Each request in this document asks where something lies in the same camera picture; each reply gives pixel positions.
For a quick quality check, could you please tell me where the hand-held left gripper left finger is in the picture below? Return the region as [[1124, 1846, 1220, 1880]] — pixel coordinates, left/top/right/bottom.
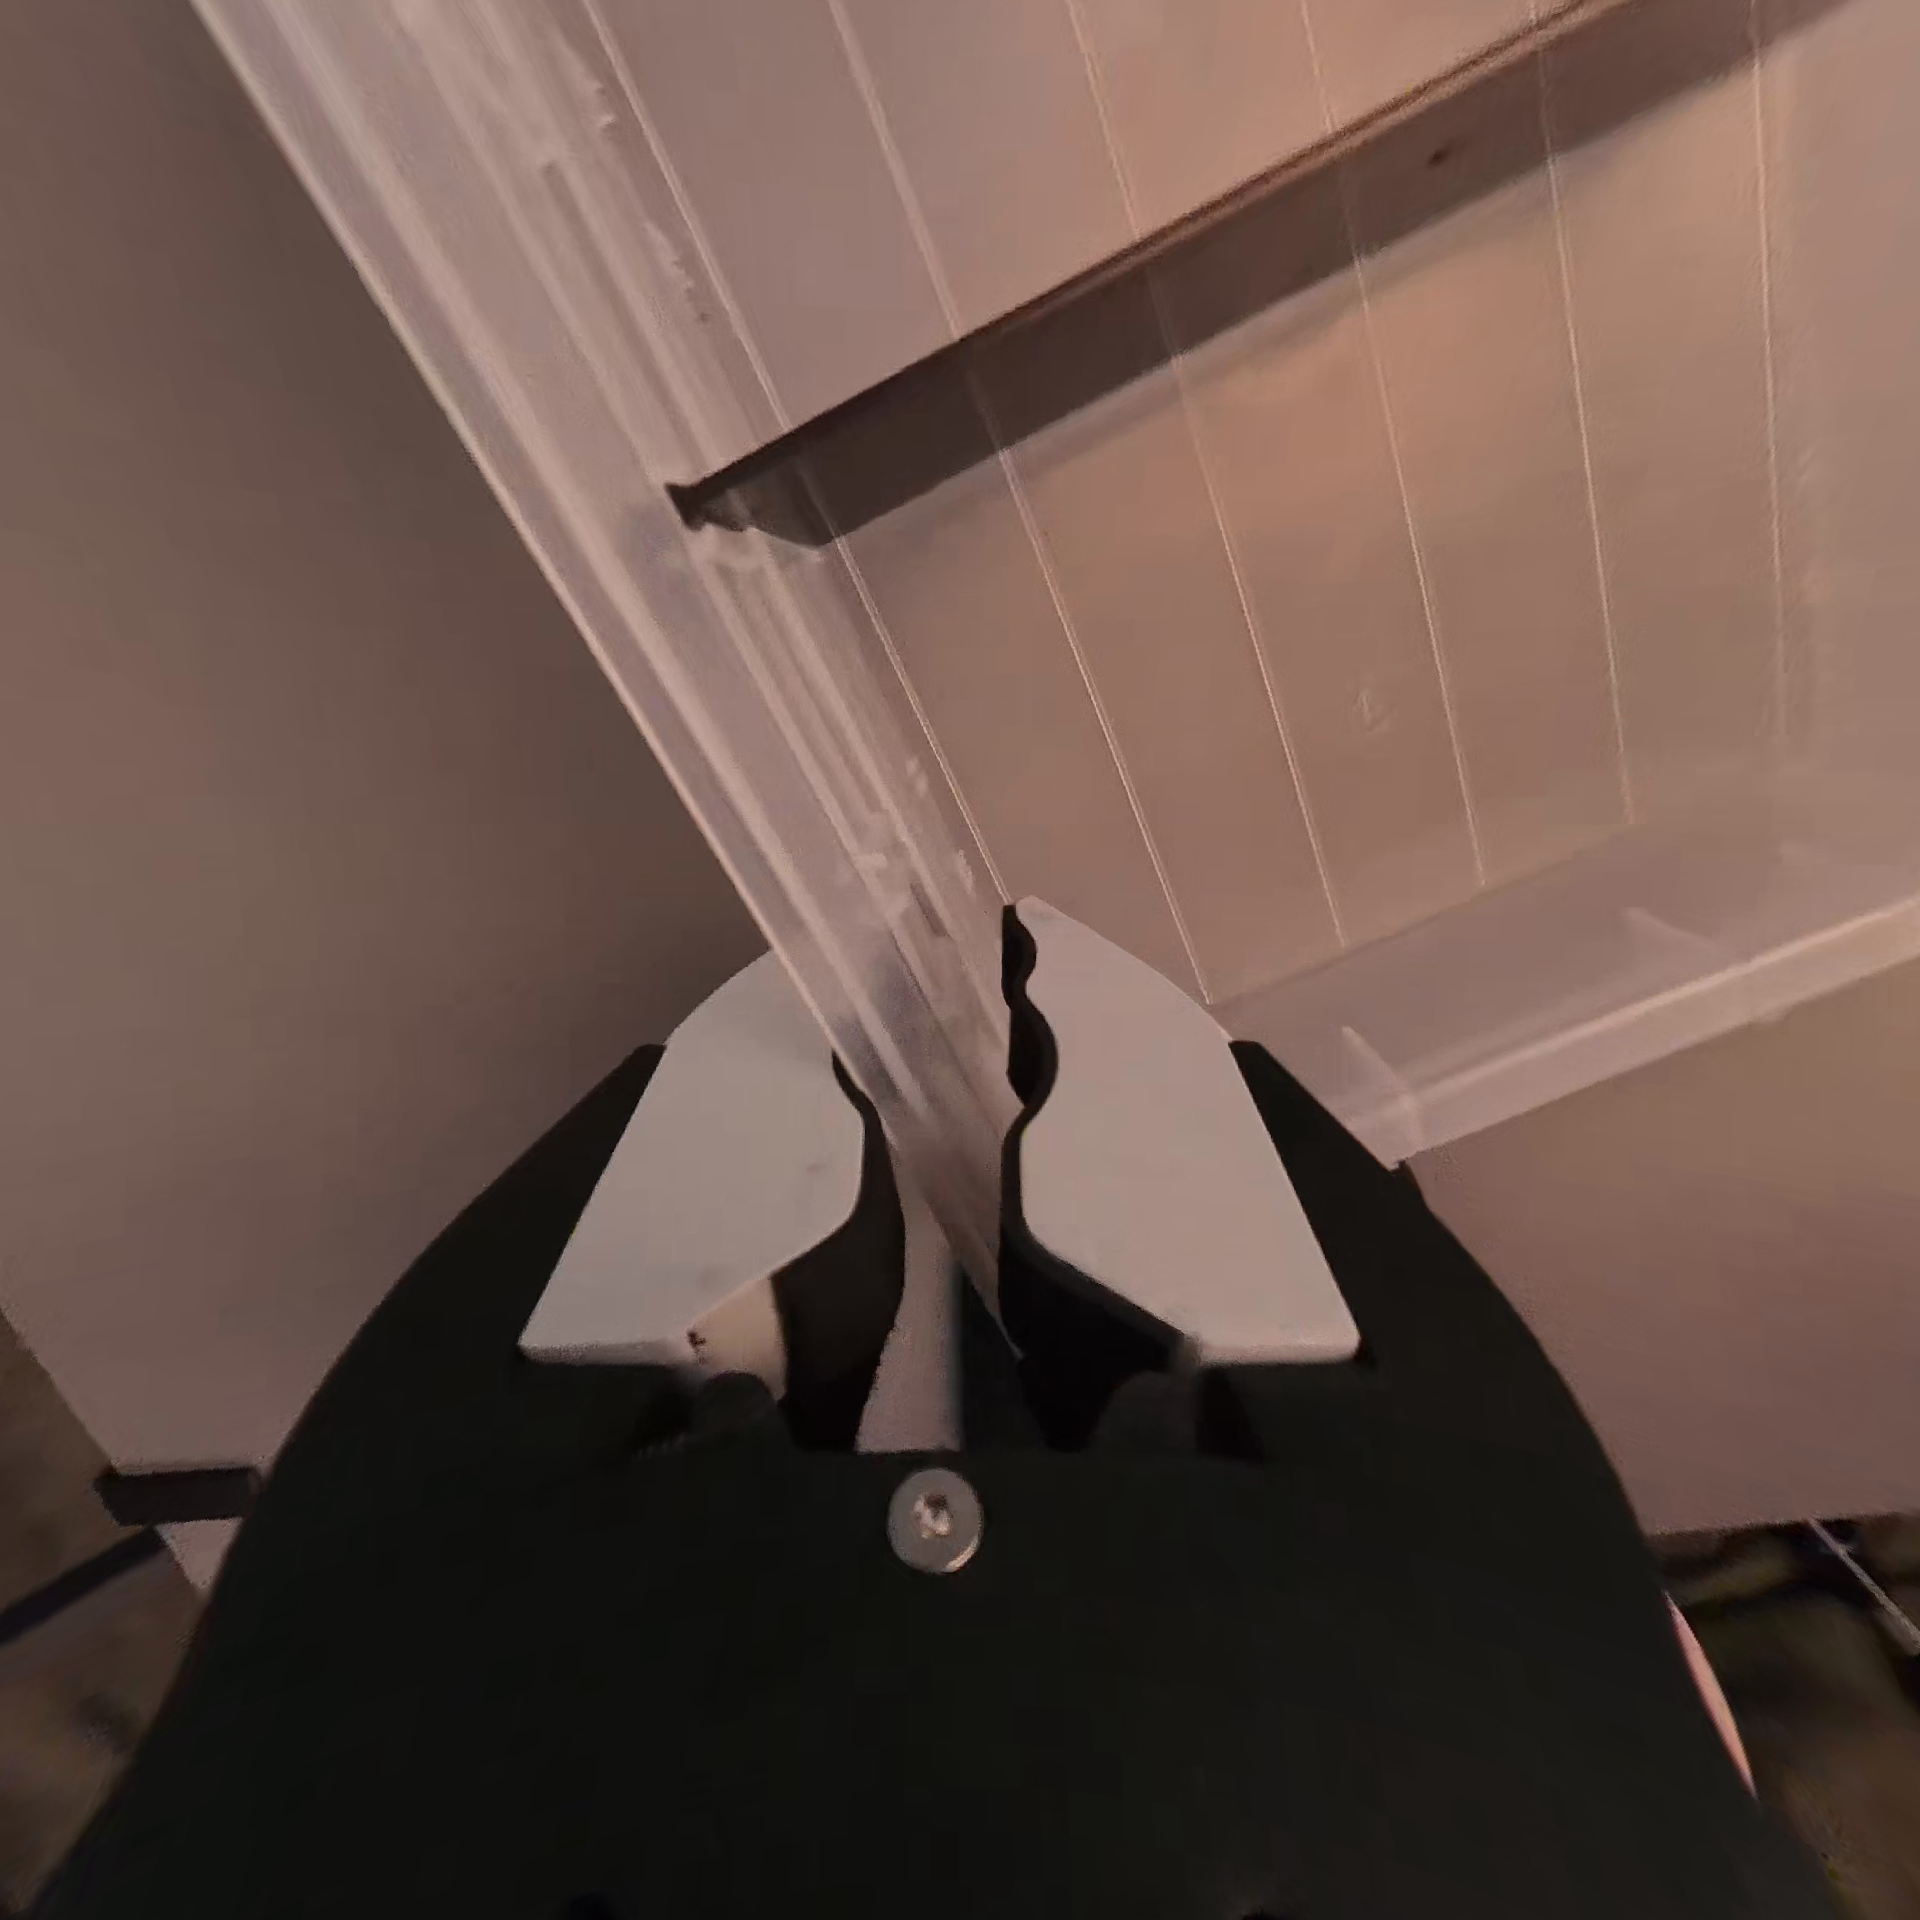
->
[[516, 952, 909, 1445]]

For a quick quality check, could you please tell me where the clear plastic bin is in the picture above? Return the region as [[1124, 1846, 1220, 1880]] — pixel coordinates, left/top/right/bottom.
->
[[185, 0, 1920, 1358]]

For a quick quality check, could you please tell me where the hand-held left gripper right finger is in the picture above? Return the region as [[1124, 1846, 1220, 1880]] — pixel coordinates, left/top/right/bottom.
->
[[994, 894, 1369, 1445]]

